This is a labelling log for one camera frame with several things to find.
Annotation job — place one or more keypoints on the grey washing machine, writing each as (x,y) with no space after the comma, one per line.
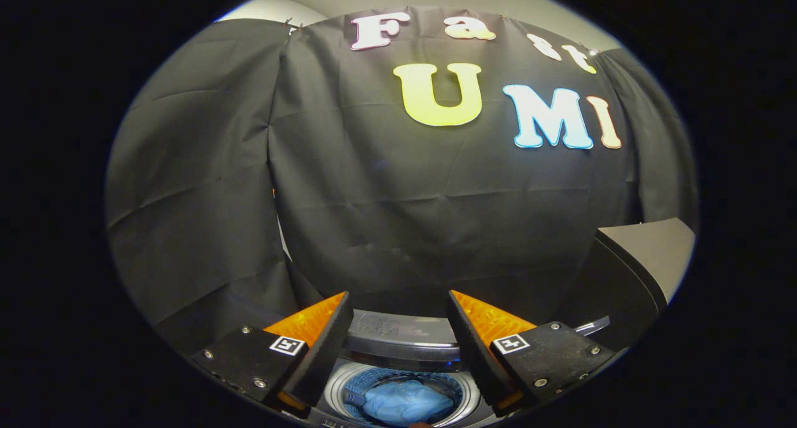
(470,394)

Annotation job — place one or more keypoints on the beige cabinet with dark top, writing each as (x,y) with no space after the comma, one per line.
(647,253)

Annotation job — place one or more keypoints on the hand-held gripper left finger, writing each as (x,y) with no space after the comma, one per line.
(324,350)

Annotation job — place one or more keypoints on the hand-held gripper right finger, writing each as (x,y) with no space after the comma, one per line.
(476,350)

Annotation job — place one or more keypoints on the light blue polo shirt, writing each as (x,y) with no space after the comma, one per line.
(405,404)

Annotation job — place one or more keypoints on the dark washing machine lid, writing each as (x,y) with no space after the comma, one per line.
(405,337)

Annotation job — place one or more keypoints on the black backdrop cloth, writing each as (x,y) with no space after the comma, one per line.
(373,216)

